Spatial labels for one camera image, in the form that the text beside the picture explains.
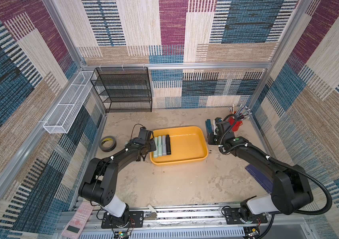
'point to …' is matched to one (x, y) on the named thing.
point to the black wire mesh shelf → (123, 89)
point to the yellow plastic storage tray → (188, 144)
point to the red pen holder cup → (237, 124)
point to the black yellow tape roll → (107, 144)
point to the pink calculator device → (74, 228)
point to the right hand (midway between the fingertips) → (211, 138)
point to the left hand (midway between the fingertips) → (153, 144)
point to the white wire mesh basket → (59, 121)
